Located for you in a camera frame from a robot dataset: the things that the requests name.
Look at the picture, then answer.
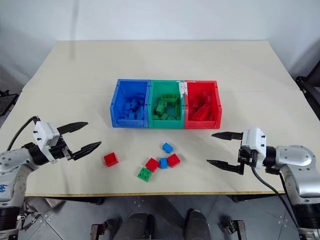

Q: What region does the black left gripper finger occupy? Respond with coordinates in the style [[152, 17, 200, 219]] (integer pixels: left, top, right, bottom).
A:
[[56, 121, 89, 137], [71, 140, 103, 161]]

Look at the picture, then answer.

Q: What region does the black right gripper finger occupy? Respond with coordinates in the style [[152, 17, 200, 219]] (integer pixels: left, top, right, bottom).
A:
[[211, 131, 244, 142], [206, 159, 245, 175]]

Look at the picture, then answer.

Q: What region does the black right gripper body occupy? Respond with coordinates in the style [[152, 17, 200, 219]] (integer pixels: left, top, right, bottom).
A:
[[237, 145, 259, 176]]

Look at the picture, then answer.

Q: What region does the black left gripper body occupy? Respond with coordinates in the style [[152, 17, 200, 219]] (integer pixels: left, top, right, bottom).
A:
[[48, 136, 76, 162]]

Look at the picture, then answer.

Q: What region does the red square toy brick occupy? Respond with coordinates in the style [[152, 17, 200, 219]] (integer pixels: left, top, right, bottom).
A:
[[166, 153, 181, 168], [103, 151, 120, 167], [145, 157, 161, 173]]

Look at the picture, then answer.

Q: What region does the long red toy brick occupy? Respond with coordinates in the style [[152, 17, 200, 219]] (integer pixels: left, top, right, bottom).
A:
[[190, 105, 210, 122]]

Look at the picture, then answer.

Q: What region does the black table foot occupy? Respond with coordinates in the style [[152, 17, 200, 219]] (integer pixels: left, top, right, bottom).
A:
[[231, 194, 276, 204], [47, 196, 106, 206]]

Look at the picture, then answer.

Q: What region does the red plastic storage bin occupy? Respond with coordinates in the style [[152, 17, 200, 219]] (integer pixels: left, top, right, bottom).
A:
[[183, 79, 223, 130]]

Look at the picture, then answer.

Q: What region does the blue plastic storage bin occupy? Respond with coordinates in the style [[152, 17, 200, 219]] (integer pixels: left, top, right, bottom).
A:
[[110, 78, 152, 129]]

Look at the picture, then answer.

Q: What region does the green square toy brick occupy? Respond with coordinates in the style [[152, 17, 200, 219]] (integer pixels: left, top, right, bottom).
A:
[[136, 166, 153, 180]]

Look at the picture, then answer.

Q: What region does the dark rounded shape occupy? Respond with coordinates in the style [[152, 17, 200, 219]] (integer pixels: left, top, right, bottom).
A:
[[184, 208, 211, 240], [115, 212, 155, 240]]

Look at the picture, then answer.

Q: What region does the white torn tape label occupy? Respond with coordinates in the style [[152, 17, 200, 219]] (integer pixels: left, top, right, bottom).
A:
[[175, 79, 197, 99]]

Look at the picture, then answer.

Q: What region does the long green toy brick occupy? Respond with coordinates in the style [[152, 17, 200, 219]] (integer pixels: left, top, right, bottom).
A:
[[161, 93, 181, 102]]

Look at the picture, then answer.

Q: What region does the green plastic storage bin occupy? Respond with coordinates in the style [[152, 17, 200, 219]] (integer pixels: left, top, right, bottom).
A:
[[147, 79, 187, 129]]

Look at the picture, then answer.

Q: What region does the black equipment stand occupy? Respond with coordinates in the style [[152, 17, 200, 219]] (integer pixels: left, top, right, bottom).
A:
[[0, 89, 20, 117]]

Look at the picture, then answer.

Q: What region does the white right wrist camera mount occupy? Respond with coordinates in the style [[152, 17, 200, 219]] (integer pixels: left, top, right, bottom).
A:
[[240, 127, 268, 168]]

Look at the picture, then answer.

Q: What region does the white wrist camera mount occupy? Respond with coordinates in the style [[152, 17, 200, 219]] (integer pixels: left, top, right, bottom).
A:
[[33, 121, 61, 164], [240, 127, 268, 168]]

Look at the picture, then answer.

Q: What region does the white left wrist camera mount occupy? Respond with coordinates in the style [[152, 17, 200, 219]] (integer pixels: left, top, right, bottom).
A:
[[33, 121, 61, 164]]

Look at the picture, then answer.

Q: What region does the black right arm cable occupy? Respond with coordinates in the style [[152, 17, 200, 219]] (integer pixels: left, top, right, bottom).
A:
[[250, 165, 301, 229]]

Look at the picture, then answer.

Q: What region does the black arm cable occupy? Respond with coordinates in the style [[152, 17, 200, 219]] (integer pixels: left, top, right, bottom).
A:
[[250, 165, 301, 229], [5, 115, 40, 152]]

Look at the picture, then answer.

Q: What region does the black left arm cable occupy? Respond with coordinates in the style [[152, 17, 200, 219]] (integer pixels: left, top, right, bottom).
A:
[[5, 115, 40, 152]]

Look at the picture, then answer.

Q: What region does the rusty metal bracket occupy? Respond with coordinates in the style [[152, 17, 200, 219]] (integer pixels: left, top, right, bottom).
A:
[[90, 218, 115, 240], [219, 219, 246, 240]]

